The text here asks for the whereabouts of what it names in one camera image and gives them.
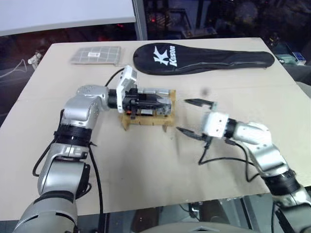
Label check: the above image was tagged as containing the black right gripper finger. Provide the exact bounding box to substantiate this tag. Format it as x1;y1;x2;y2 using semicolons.
184;98;218;112
176;126;211;143

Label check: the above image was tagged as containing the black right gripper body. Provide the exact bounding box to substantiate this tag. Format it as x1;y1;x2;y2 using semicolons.
201;134;213;149

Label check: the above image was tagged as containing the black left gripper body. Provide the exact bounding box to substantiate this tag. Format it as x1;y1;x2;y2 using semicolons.
122;87;147;120

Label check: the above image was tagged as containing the wooden slotted rack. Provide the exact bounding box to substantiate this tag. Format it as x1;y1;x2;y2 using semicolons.
118;89;177;133

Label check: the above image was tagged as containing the blue white box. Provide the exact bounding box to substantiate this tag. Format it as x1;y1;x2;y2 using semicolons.
292;51;306;65

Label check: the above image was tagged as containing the black Kason racket bag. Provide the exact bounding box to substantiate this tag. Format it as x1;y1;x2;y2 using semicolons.
133;42;276;76

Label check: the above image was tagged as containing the grey checked folded cloth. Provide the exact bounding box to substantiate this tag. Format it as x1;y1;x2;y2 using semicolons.
70;46;123;66

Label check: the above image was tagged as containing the white clamp fitting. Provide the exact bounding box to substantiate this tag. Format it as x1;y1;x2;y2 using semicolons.
27;50;43;65

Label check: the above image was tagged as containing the white board panel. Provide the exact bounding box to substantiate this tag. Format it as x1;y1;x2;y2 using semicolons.
0;0;137;37

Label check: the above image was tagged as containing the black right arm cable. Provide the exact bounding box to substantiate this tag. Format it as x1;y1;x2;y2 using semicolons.
198;139;264;183

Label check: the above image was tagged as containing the black bracket below table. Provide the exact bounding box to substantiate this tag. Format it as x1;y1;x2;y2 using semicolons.
179;202;204;220

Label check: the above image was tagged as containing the grey metal post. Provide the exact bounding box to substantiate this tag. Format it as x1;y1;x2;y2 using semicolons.
132;0;148;41

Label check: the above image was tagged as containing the thin white cable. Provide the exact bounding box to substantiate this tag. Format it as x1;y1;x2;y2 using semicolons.
0;58;31;79

